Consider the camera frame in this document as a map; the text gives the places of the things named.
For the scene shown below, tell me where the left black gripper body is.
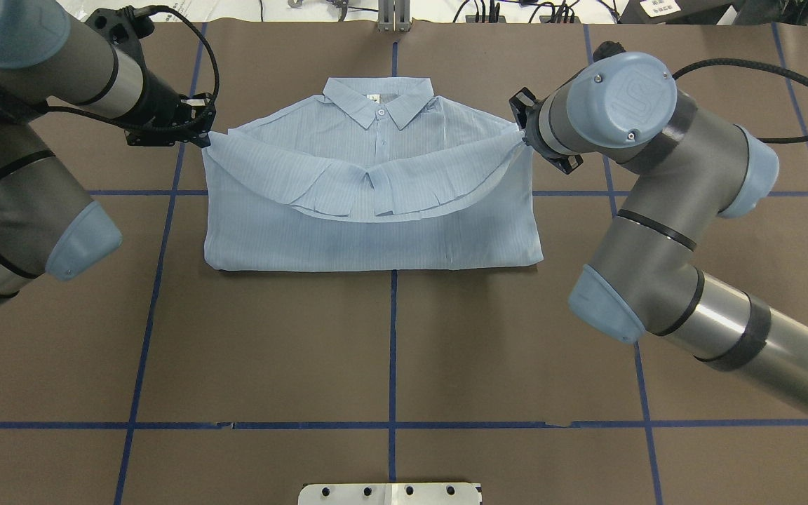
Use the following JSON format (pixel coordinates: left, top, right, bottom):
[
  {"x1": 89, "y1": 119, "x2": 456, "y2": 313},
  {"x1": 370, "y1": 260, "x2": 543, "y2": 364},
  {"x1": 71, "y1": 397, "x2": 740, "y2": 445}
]
[{"x1": 126, "y1": 73, "x2": 216, "y2": 147}]

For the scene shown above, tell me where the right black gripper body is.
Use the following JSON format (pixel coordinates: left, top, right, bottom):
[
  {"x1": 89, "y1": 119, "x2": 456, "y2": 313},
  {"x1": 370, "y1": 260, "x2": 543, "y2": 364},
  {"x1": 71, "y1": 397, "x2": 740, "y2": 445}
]
[{"x1": 509, "y1": 88, "x2": 584, "y2": 175}]

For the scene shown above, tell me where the light blue button-up shirt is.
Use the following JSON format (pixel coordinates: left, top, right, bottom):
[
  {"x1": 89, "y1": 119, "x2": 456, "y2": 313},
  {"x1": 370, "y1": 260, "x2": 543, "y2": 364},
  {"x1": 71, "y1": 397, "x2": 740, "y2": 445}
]
[{"x1": 202, "y1": 77, "x2": 543, "y2": 272}]

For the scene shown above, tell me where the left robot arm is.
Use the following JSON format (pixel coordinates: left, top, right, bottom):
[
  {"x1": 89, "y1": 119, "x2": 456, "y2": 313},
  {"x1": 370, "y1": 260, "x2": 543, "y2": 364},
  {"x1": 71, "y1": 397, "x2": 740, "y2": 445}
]
[{"x1": 0, "y1": 1, "x2": 219, "y2": 307}]

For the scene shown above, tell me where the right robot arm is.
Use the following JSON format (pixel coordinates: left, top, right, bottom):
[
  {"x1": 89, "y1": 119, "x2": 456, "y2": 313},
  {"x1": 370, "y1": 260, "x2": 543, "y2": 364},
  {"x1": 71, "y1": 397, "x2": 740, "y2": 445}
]
[{"x1": 508, "y1": 42, "x2": 808, "y2": 415}]

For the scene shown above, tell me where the black box with label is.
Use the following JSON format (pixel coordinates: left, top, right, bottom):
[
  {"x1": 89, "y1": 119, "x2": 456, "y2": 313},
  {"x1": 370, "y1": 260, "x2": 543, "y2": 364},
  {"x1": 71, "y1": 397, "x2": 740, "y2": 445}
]
[{"x1": 618, "y1": 1, "x2": 732, "y2": 25}]

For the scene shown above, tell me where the brown table mat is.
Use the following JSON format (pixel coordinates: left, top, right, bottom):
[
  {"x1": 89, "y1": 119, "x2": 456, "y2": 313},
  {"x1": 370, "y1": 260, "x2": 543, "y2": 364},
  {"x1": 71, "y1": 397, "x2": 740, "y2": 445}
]
[{"x1": 0, "y1": 20, "x2": 808, "y2": 504}]

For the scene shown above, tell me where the white mounting plate with holes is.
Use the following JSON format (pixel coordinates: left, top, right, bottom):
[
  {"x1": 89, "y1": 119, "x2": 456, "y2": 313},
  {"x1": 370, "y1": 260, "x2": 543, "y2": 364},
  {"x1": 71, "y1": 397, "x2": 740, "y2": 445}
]
[{"x1": 297, "y1": 482, "x2": 483, "y2": 504}]

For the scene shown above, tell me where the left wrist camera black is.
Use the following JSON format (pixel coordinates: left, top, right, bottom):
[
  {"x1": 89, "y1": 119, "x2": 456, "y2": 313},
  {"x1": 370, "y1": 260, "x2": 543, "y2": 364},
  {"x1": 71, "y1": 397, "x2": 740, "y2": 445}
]
[{"x1": 83, "y1": 6, "x2": 155, "y2": 66}]

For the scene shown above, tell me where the grey aluminium frame post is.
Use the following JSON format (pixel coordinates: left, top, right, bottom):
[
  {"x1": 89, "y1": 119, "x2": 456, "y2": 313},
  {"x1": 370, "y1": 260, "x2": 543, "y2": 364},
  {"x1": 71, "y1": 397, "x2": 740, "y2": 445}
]
[{"x1": 377, "y1": 0, "x2": 412, "y2": 33}]

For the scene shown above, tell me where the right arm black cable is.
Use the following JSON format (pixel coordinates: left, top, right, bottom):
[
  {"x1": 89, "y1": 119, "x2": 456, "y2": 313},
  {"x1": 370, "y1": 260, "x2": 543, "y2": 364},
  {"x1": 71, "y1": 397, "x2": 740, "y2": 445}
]
[{"x1": 672, "y1": 58, "x2": 808, "y2": 145}]

